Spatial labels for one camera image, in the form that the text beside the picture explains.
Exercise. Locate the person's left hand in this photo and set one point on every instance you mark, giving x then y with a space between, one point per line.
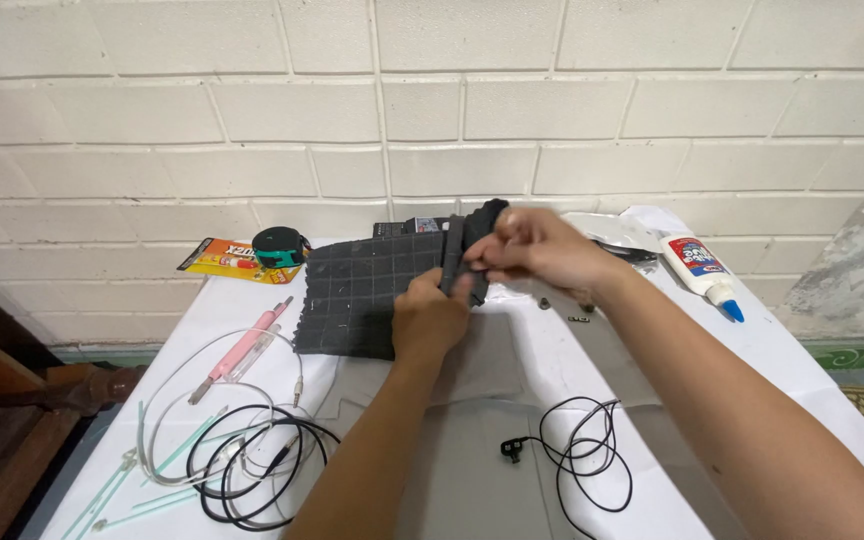
428 322

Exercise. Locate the person's right hand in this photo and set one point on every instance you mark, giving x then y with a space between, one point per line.
552 251

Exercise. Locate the person's right fingers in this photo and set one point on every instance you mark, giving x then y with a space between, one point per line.
496 253

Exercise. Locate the dark grey grid foam mat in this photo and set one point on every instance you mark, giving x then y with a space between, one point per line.
357 292

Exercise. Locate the small black box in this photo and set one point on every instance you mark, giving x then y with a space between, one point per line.
409 225

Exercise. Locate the silver white plastic pouch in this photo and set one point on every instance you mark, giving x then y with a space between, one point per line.
612 229

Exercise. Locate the white glue bottle blue cap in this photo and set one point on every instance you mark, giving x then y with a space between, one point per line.
696 266

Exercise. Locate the grey cloth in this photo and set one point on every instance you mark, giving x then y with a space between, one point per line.
477 465

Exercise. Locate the green black tape measure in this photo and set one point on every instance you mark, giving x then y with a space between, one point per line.
279 246

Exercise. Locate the clear plastic pen cap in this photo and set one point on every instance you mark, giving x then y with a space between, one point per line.
256 351

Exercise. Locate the orange glue blister pack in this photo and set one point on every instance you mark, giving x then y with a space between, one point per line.
231 262

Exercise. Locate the pink pen tool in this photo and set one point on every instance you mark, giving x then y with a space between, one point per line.
241 352

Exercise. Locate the white table cover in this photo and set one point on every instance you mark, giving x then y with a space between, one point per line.
199 315

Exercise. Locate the brown wooden furniture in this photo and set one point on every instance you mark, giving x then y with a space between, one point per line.
4 420

